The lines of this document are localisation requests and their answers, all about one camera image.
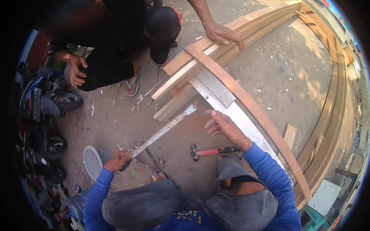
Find thin metal rod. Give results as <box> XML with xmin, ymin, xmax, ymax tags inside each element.
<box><xmin>136</xmin><ymin>77</ymin><xmax>169</xmax><ymax>105</ymax></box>

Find long brown wooden crossbar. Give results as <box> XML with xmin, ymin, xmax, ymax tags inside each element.
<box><xmin>184</xmin><ymin>43</ymin><xmax>313</xmax><ymax>203</ymax></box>

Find person's right hand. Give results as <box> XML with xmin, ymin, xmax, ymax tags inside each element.
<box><xmin>204</xmin><ymin>109</ymin><xmax>254</xmax><ymax>152</ymax></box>

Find red handled hammer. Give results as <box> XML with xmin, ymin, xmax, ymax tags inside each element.
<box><xmin>190</xmin><ymin>143</ymin><xmax>242</xmax><ymax>162</ymax></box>

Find black pincers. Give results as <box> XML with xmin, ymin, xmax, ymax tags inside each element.
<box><xmin>135</xmin><ymin>142</ymin><xmax>163</xmax><ymax>174</ymax></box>

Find large wooden door frame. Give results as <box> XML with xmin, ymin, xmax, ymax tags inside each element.
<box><xmin>293</xmin><ymin>2</ymin><xmax>348</xmax><ymax>211</ymax></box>

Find green plastic stool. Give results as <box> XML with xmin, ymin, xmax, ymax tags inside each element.
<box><xmin>302</xmin><ymin>206</ymin><xmax>330</xmax><ymax>231</ymax></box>

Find blue water jug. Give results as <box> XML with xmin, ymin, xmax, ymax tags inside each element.
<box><xmin>66</xmin><ymin>189</ymin><xmax>91</xmax><ymax>220</ymax></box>

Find person's body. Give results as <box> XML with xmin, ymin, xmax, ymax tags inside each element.
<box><xmin>82</xmin><ymin>188</ymin><xmax>303</xmax><ymax>231</ymax></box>

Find red black motorcycle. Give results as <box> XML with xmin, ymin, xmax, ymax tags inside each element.
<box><xmin>17</xmin><ymin>121</ymin><xmax>69</xmax><ymax>188</ymax></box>

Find person's legs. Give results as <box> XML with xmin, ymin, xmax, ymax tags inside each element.
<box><xmin>101</xmin><ymin>156</ymin><xmax>278</xmax><ymax>231</ymax></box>

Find metal ruler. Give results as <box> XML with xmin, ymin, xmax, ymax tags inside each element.
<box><xmin>127</xmin><ymin>103</ymin><xmax>199</xmax><ymax>159</ymax></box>

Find short aluminium bar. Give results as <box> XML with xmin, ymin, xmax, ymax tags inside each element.
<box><xmin>195</xmin><ymin>68</ymin><xmax>236</xmax><ymax>108</ymax></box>

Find blue black motorcycle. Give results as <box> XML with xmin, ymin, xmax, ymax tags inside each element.
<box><xmin>19</xmin><ymin>66</ymin><xmax>84</xmax><ymax>122</ymax></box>

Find white plastic basin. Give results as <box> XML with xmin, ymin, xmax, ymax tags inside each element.
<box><xmin>83</xmin><ymin>145</ymin><xmax>111</xmax><ymax>181</ymax></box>

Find short wooden plank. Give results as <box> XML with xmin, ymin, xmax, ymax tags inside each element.
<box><xmin>153</xmin><ymin>84</ymin><xmax>200</xmax><ymax>122</ymax></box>

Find long aluminium straightedge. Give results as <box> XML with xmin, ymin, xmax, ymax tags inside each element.
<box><xmin>189</xmin><ymin>77</ymin><xmax>294</xmax><ymax>187</ymax></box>

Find small wooden offcut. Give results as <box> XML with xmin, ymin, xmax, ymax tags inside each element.
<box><xmin>283</xmin><ymin>123</ymin><xmax>298</xmax><ymax>150</ymax></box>

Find stack of long wooden planks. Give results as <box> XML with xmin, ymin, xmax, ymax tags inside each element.
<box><xmin>151</xmin><ymin>1</ymin><xmax>302</xmax><ymax>100</ymax></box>

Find white flat board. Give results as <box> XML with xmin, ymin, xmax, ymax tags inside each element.
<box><xmin>307</xmin><ymin>179</ymin><xmax>342</xmax><ymax>217</ymax></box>

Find person's left hand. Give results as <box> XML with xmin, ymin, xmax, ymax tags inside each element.
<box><xmin>103</xmin><ymin>150</ymin><xmax>134</xmax><ymax>173</ymax></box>

